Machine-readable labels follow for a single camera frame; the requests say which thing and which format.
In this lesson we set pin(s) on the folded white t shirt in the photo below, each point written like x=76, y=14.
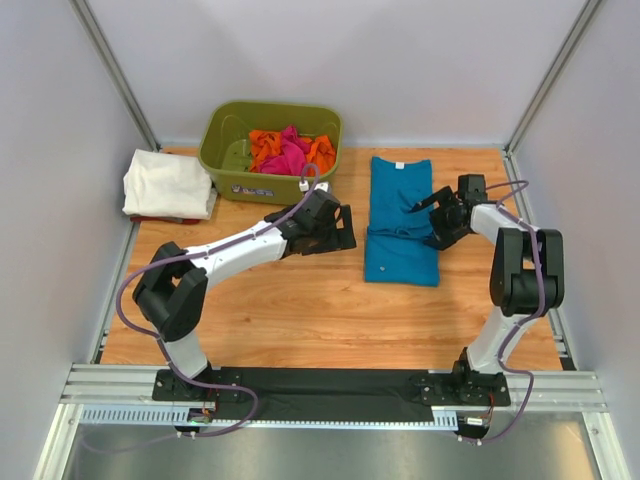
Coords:
x=167, y=185

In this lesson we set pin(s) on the olive green plastic tub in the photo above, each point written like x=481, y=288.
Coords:
x=224, y=151

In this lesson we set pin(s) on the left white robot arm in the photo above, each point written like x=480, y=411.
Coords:
x=172, y=290

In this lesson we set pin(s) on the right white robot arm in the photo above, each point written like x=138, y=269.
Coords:
x=526, y=278

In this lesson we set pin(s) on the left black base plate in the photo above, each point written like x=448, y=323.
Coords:
x=169, y=387

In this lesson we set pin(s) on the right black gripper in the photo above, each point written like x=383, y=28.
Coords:
x=443, y=238

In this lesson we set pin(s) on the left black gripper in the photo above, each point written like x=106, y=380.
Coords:
x=344, y=236

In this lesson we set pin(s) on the black cloth strip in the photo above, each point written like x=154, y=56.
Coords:
x=333, y=395

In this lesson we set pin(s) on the orange t shirt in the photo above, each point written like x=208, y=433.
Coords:
x=322, y=153

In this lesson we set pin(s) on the blue t shirt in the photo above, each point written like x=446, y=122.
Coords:
x=394, y=249

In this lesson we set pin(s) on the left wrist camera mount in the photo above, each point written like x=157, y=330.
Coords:
x=305, y=186

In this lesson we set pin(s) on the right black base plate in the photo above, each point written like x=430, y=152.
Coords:
x=462, y=389

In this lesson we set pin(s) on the aluminium frame rail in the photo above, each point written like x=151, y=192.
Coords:
x=553, y=391

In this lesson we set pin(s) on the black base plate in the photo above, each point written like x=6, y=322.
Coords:
x=169, y=387
x=462, y=389

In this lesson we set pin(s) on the pink t shirt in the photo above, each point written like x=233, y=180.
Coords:
x=281, y=153

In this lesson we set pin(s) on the white slotted cable duct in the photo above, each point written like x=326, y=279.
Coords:
x=443, y=420

